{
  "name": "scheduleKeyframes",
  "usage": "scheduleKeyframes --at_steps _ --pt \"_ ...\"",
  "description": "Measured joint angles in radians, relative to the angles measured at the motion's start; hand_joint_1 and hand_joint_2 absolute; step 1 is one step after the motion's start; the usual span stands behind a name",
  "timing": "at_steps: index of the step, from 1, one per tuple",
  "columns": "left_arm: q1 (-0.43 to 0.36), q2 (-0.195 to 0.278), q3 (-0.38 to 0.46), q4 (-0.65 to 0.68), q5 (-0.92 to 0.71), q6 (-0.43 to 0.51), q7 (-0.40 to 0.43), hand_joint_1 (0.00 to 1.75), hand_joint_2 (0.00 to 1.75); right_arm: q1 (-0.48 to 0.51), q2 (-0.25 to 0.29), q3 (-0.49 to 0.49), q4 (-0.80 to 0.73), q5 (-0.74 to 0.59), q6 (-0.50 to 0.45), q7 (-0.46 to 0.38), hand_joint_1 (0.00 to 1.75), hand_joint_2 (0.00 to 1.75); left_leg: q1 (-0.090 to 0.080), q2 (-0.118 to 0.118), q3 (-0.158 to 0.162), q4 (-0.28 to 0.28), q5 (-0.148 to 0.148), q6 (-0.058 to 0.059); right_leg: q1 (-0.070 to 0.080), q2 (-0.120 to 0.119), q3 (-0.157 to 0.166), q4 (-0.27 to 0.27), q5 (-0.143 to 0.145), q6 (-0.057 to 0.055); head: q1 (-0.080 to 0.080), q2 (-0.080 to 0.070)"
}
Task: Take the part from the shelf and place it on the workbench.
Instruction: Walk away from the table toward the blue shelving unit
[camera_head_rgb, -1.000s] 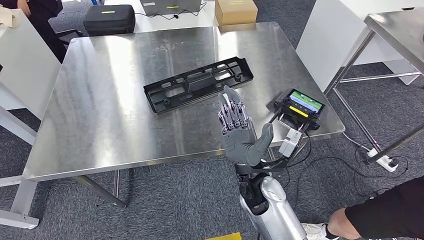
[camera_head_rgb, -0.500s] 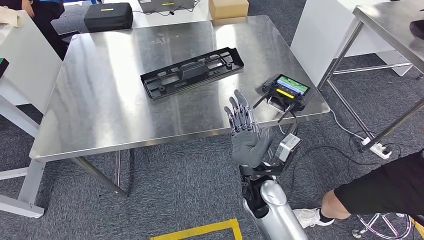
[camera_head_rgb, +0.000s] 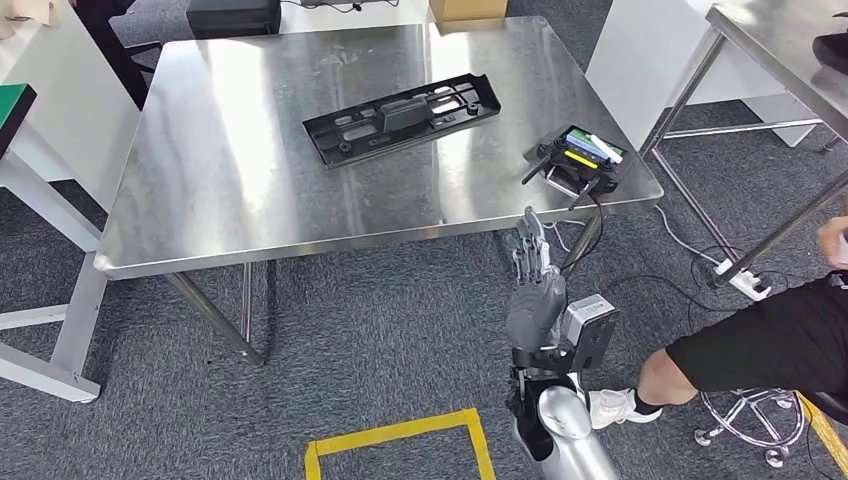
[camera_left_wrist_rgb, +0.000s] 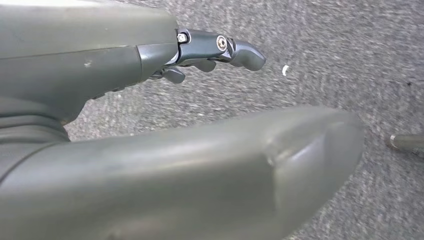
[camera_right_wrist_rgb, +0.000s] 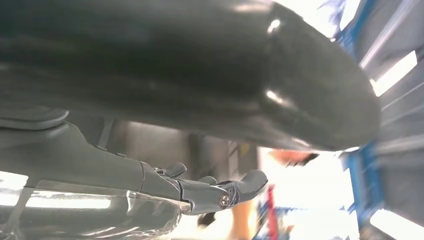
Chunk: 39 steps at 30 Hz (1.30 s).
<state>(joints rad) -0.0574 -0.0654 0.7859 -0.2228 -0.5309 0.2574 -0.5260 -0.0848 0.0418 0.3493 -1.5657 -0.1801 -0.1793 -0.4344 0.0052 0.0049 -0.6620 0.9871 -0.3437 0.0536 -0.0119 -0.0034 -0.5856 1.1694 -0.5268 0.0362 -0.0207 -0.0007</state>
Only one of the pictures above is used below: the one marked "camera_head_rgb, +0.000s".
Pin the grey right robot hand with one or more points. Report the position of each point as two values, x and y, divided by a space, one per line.
536 311

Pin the black plastic plate frame part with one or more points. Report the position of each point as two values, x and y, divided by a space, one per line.
404 112

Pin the stainless steel workbench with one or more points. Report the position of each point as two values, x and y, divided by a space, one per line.
232 166

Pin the black controller with screen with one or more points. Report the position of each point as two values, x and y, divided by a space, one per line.
583 169

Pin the yellow floor tape square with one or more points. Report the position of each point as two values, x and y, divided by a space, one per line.
397 430
825 434

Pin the white power strip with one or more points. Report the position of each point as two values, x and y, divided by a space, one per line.
745 281

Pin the white partition panel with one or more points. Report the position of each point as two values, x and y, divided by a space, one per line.
629 66

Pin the chrome stool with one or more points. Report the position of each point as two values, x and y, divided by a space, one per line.
774 456

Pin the brown cardboard box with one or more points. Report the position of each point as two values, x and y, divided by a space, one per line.
464 8

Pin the white desk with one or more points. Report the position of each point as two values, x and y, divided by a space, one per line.
397 16

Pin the stainless steel table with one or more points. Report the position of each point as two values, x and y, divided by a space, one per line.
762 40

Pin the black carry case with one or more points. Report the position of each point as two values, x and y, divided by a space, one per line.
232 16

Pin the white table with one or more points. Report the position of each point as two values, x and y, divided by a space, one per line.
79 119

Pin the green topped black block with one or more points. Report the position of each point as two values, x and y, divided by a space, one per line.
13 112

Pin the beige cloth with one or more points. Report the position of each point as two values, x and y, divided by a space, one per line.
26 16

